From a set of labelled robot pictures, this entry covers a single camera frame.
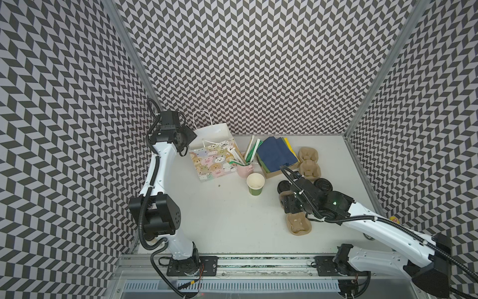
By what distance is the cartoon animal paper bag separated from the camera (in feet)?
2.69

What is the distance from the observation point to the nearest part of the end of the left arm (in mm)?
573

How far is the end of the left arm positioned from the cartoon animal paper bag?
0.04 metres
